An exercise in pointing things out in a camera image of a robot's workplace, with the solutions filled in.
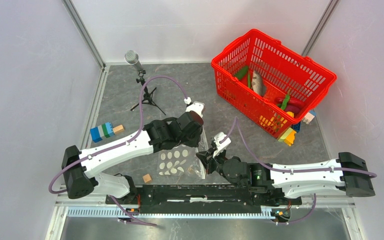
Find polka dot zip bag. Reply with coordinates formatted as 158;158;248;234
156;130;209;179

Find grey toy fish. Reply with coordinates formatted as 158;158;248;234
251;70;267;97

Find yellow toy pepper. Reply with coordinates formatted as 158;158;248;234
286;111;295;118

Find red plastic basket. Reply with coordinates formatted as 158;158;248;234
211;29;337;138

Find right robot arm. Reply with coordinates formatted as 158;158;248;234
196;149;376;204

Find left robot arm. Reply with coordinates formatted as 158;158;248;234
61;110;204;204

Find black tripod stand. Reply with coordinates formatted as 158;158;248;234
136;70;166;115

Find small wooden cube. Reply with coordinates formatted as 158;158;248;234
142;174;153;184

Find tan wooden block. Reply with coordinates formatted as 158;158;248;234
112;124;125;135

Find green toy cucumber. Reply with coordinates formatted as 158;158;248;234
234;65;249;80

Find yellow green toy blocks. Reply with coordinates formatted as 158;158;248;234
277;127;297;147

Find long green chili pepper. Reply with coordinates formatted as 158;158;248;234
246;72;252;89

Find blue green toy blocks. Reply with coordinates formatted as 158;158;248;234
89;122;115;143

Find silver microphone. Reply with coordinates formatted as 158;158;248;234
124;50;144;72

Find purple toy vegetable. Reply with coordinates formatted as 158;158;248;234
284;104;301;117

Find small green pepper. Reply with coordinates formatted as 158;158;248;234
280;90;291;111

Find red toy pepper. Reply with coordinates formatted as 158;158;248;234
274;97;305;109

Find white blue toy block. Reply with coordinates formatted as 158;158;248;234
301;109;317;125

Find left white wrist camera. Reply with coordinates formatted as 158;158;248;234
183;97;205;118

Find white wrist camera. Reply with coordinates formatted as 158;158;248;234
211;132;232;158
183;97;205;118

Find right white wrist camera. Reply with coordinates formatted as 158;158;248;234
211;132;232;158

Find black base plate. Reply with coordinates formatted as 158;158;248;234
117;184;302;214

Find white cable tray rail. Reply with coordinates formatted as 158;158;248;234
67;206;275;220

